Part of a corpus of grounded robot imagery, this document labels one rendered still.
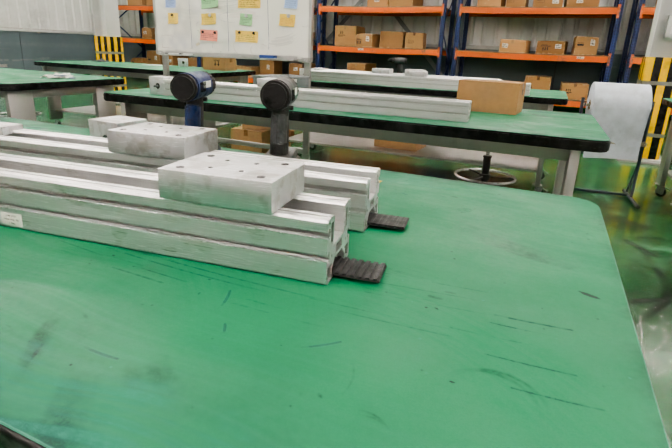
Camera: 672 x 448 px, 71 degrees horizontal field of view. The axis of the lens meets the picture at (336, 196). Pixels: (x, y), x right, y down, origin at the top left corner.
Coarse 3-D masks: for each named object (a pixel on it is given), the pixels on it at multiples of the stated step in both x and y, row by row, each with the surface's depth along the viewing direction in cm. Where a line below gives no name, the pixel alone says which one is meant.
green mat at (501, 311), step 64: (64, 128) 152; (384, 192) 98; (448, 192) 100; (512, 192) 101; (0, 256) 63; (64, 256) 63; (128, 256) 64; (384, 256) 67; (448, 256) 68; (512, 256) 69; (576, 256) 70; (0, 320) 49; (64, 320) 49; (128, 320) 50; (192, 320) 50; (256, 320) 50; (320, 320) 51; (384, 320) 51; (448, 320) 52; (512, 320) 52; (576, 320) 53; (0, 384) 40; (64, 384) 40; (128, 384) 40; (192, 384) 41; (256, 384) 41; (320, 384) 41; (384, 384) 42; (448, 384) 42; (512, 384) 42; (576, 384) 43; (640, 384) 43
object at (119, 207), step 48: (0, 192) 71; (48, 192) 69; (96, 192) 65; (144, 192) 64; (96, 240) 68; (144, 240) 65; (192, 240) 63; (240, 240) 60; (288, 240) 58; (336, 240) 61
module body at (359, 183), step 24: (0, 144) 94; (24, 144) 92; (48, 144) 90; (72, 144) 91; (96, 144) 96; (120, 168) 87; (144, 168) 85; (312, 168) 83; (336, 168) 82; (360, 168) 81; (312, 192) 76; (336, 192) 75; (360, 192) 75; (360, 216) 75
